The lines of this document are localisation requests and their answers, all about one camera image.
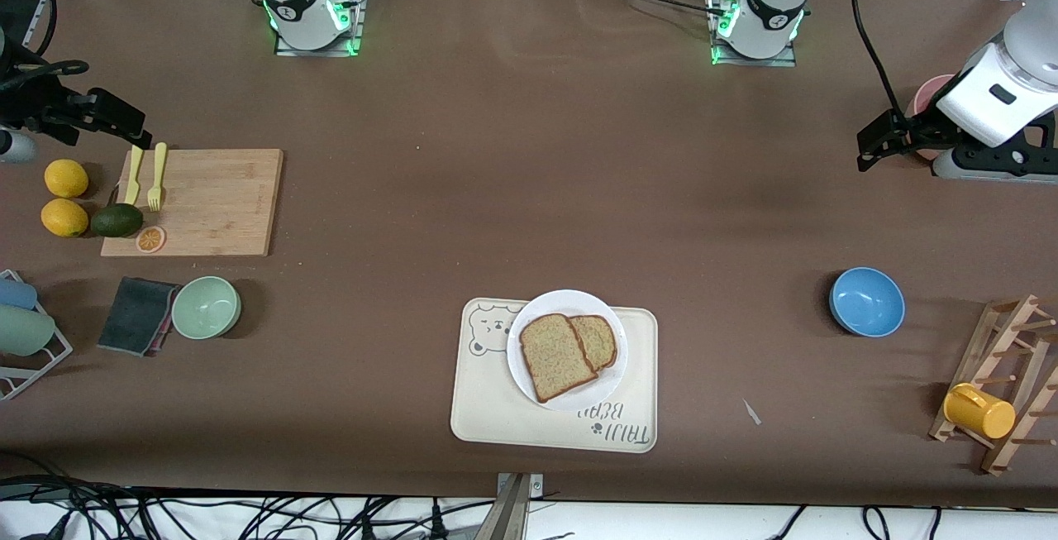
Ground round white plate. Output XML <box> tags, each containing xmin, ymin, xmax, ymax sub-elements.
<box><xmin>506</xmin><ymin>289</ymin><xmax>630</xmax><ymax>413</ymax></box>

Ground plain bread slice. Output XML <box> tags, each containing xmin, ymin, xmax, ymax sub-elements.
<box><xmin>519</xmin><ymin>313</ymin><xmax>599</xmax><ymax>404</ymax></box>

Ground yellow plastic fork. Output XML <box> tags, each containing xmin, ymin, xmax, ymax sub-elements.
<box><xmin>147</xmin><ymin>141</ymin><xmax>169</xmax><ymax>213</ymax></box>

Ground yellow plastic knife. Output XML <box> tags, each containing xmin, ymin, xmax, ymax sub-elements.
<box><xmin>124</xmin><ymin>143</ymin><xmax>145</xmax><ymax>207</ymax></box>

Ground pink bowl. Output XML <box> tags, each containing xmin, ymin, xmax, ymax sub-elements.
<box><xmin>912</xmin><ymin>74</ymin><xmax>960</xmax><ymax>162</ymax></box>

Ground yellow lemon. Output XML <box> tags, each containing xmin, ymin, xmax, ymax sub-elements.
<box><xmin>41</xmin><ymin>198</ymin><xmax>89</xmax><ymax>238</ymax></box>
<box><xmin>44</xmin><ymin>159</ymin><xmax>89</xmax><ymax>198</ymax></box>

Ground dark green avocado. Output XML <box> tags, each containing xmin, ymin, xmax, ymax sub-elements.
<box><xmin>90</xmin><ymin>203</ymin><xmax>145</xmax><ymax>238</ymax></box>

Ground wooden cutting board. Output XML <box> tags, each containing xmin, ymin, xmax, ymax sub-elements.
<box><xmin>100</xmin><ymin>148</ymin><xmax>284</xmax><ymax>258</ymax></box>

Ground blue bowl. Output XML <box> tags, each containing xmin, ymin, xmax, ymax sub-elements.
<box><xmin>829</xmin><ymin>267</ymin><xmax>906</xmax><ymax>338</ymax></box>

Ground pale green bowl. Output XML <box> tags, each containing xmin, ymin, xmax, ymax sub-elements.
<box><xmin>171</xmin><ymin>275</ymin><xmax>242</xmax><ymax>340</ymax></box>

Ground wooden mug rack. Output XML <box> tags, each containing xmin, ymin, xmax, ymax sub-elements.
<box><xmin>928</xmin><ymin>294</ymin><xmax>1058</xmax><ymax>476</ymax></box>

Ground pale green cup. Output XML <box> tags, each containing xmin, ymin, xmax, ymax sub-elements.
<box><xmin>0</xmin><ymin>304</ymin><xmax>57</xmax><ymax>357</ymax></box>

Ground yellow mug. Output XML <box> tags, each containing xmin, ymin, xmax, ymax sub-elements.
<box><xmin>943</xmin><ymin>383</ymin><xmax>1017</xmax><ymax>440</ymax></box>

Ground cream bear print tray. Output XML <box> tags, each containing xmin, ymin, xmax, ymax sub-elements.
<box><xmin>450</xmin><ymin>298</ymin><xmax>660</xmax><ymax>454</ymax></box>

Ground white wire rack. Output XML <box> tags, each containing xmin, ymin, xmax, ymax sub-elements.
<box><xmin>0</xmin><ymin>269</ymin><xmax>74</xmax><ymax>402</ymax></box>

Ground tangled black floor cables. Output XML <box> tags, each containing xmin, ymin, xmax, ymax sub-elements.
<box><xmin>0</xmin><ymin>453</ymin><xmax>497</xmax><ymax>540</ymax></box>

